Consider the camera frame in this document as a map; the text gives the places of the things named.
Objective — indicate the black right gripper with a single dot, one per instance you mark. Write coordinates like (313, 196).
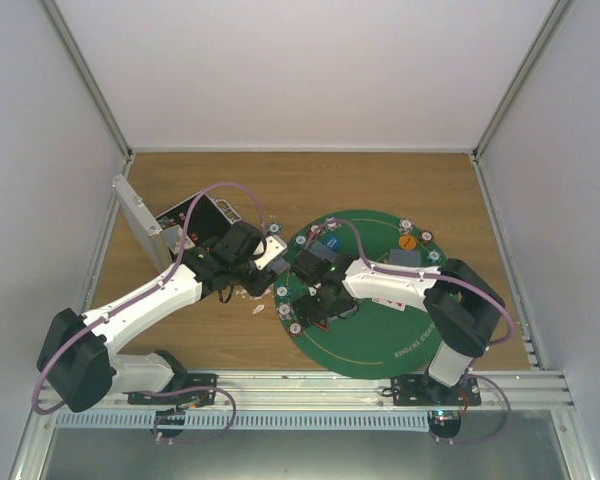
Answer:
(315, 315)

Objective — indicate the orange big blind button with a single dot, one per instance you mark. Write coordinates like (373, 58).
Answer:
(407, 242)

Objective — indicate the blue playing card deck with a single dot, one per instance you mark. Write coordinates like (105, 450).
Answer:
(279, 266)

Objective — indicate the black red triangular all-in button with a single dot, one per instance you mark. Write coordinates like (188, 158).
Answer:
(322, 327)

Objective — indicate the blue 50 chips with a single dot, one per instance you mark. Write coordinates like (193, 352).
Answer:
(283, 292)
(434, 256)
(299, 241)

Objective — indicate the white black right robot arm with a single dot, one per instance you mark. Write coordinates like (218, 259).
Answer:
(463, 308)

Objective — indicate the blue orange 10 chip stack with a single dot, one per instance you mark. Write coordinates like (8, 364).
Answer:
(331, 223)

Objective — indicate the silver aluminium poker case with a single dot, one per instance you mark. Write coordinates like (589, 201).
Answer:
(159, 235)

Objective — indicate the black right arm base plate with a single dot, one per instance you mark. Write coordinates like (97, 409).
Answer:
(417, 389)

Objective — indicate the grey slotted cable duct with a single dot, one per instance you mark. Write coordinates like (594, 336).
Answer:
(248, 420)

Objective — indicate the blue small blind button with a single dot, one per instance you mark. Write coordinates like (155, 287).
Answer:
(333, 242)

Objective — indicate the round green poker mat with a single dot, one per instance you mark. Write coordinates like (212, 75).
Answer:
(377, 342)

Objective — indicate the face-up red hearts card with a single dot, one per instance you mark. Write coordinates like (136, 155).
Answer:
(390, 304)

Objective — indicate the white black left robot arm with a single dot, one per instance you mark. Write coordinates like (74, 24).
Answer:
(81, 356)

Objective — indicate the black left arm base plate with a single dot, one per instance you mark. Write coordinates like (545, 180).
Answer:
(182, 400)

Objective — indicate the blue green 50 chip stack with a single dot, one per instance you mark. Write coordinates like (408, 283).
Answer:
(274, 228)

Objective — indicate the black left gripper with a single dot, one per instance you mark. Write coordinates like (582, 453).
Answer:
(257, 287)

